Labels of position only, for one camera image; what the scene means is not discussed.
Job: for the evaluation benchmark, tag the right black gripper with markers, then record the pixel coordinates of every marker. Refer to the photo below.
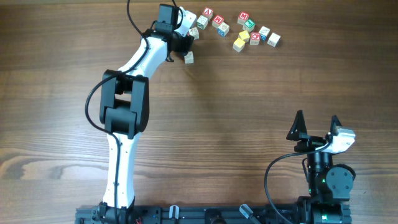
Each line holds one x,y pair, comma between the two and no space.
311,142

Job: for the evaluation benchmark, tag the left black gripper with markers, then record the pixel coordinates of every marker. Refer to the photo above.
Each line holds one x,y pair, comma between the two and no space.
188,45

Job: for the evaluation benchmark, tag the yellow K letter block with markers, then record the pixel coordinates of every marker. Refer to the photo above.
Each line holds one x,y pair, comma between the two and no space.
244,35

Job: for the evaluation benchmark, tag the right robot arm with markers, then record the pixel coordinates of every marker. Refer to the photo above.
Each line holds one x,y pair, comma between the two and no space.
329,184

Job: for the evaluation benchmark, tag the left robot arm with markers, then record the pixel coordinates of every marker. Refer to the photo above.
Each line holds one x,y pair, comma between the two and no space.
124,106

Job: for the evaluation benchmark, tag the lone plain wooden block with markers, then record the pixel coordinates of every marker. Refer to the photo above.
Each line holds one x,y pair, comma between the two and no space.
189,58

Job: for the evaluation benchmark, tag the plain block beside V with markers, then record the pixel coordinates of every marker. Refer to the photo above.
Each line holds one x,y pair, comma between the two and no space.
194,33

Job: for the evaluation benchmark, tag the teal edged picture block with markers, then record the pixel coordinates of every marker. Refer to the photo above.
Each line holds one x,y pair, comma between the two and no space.
202,22

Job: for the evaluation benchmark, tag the red A letter block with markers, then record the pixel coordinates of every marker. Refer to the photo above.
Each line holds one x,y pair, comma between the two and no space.
208,13

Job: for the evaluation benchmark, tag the red W letter block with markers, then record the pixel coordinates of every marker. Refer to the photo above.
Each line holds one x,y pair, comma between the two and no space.
217,21

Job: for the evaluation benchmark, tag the blue edged picture block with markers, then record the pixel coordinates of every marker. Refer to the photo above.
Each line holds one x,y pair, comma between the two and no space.
223,29

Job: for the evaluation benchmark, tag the yellow W letter block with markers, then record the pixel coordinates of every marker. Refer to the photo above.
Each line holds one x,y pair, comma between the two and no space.
238,44

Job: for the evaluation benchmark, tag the red M letter block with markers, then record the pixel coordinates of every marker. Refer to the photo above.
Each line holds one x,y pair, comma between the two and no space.
242,18

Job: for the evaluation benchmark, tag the green E letter block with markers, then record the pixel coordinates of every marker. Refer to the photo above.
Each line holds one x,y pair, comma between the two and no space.
249,25

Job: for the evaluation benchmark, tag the red Q letter block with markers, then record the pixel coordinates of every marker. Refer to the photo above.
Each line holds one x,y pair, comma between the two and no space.
255,38

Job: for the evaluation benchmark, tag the blue sided picture block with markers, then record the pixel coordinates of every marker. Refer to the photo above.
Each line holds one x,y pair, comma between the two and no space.
264,32

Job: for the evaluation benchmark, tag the rightmost plain wooden block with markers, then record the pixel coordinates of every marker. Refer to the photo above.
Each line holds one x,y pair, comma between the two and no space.
273,39

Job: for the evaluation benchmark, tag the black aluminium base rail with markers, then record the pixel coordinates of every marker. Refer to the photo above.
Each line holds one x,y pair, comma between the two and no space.
287,213

